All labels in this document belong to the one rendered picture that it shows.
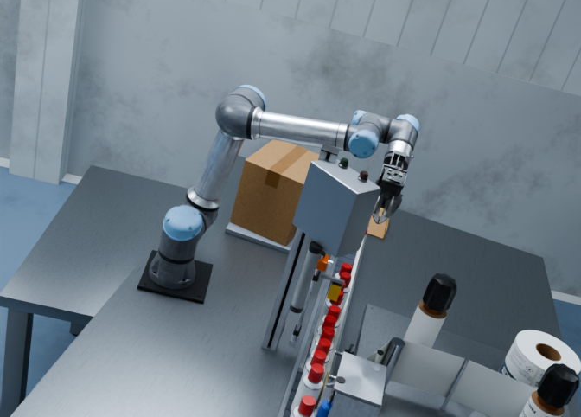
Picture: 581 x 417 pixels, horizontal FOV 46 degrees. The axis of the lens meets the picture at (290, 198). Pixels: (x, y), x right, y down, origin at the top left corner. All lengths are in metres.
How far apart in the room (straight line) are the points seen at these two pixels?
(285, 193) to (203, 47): 1.73
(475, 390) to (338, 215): 0.66
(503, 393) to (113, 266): 1.25
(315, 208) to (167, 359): 0.61
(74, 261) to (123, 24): 2.06
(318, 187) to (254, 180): 0.80
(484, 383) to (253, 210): 1.05
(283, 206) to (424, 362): 0.84
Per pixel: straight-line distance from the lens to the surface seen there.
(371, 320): 2.26
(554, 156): 4.42
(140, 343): 2.01
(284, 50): 3.96
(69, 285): 2.18
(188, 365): 1.97
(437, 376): 1.99
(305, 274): 1.77
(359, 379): 1.61
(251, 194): 2.51
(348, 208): 1.65
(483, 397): 2.03
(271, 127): 1.90
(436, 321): 2.06
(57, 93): 4.13
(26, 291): 2.15
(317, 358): 1.71
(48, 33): 4.03
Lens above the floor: 2.16
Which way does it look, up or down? 27 degrees down
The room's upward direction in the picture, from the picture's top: 16 degrees clockwise
